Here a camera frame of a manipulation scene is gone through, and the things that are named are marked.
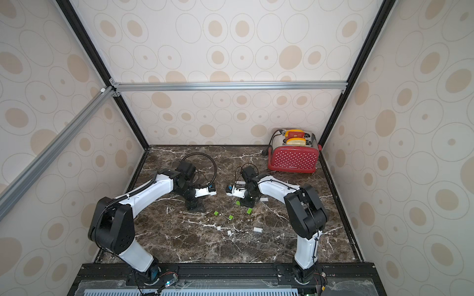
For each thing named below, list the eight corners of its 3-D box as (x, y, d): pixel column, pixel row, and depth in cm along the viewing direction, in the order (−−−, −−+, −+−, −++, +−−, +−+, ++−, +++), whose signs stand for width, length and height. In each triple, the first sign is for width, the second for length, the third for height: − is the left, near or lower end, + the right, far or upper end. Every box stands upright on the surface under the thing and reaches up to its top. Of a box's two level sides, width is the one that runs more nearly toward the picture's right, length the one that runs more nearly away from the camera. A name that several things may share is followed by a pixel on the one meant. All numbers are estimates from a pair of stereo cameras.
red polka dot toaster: (269, 174, 109) (275, 147, 91) (267, 155, 118) (272, 127, 101) (310, 174, 109) (323, 147, 91) (304, 155, 118) (315, 127, 101)
